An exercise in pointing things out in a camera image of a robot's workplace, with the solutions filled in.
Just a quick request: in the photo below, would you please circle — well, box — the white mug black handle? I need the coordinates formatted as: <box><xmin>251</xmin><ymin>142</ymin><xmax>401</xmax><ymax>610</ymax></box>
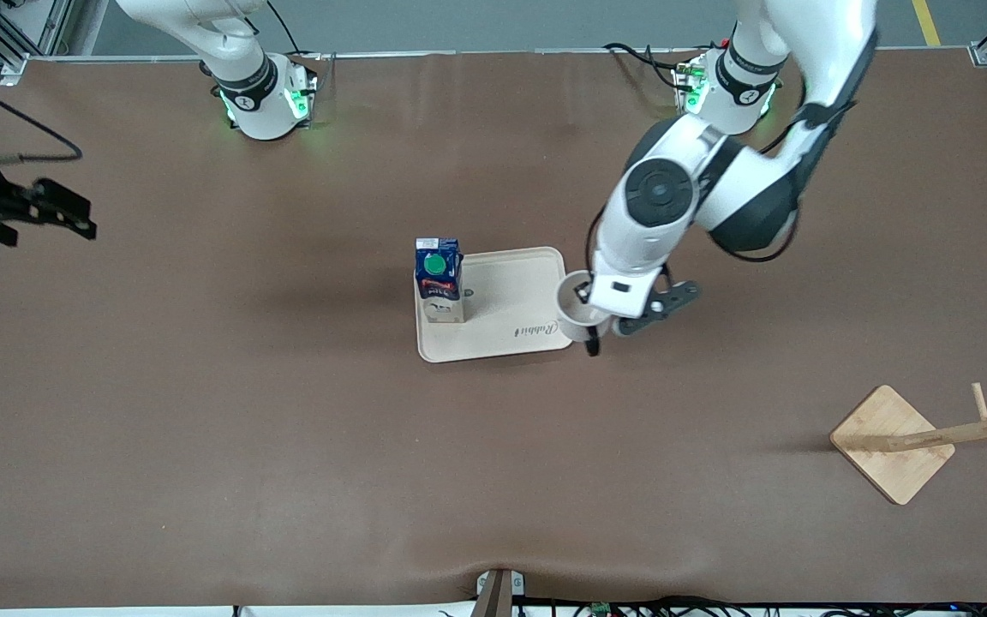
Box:
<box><xmin>554</xmin><ymin>269</ymin><xmax>613</xmax><ymax>358</ymax></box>

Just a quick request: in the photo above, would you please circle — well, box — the blue milk carton green cap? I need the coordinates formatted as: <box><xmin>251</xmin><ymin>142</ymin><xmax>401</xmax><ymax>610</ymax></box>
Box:
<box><xmin>414</xmin><ymin>237</ymin><xmax>467</xmax><ymax>325</ymax></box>

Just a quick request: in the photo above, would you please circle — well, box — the wooden cup rack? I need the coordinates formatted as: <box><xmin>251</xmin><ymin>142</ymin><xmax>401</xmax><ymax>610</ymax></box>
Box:
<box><xmin>828</xmin><ymin>382</ymin><xmax>987</xmax><ymax>506</ymax></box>

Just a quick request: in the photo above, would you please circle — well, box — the beige plastic tray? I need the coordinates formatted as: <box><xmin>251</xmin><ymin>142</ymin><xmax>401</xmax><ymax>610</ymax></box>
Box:
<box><xmin>415</xmin><ymin>246</ymin><xmax>575</xmax><ymax>365</ymax></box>

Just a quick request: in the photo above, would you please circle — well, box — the brown table mat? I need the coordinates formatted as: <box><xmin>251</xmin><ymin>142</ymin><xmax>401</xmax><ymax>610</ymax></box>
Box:
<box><xmin>0</xmin><ymin>50</ymin><xmax>987</xmax><ymax>611</ymax></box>

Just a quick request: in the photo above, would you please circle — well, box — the black base cable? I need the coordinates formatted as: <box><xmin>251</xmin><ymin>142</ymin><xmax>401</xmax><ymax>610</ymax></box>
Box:
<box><xmin>602</xmin><ymin>40</ymin><xmax>688</xmax><ymax>92</ymax></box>
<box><xmin>266</xmin><ymin>0</ymin><xmax>308</xmax><ymax>57</ymax></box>

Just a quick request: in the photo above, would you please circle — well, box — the metal clamp bracket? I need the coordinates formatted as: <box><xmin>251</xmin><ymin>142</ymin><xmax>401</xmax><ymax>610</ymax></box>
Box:
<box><xmin>474</xmin><ymin>567</ymin><xmax>528</xmax><ymax>617</ymax></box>

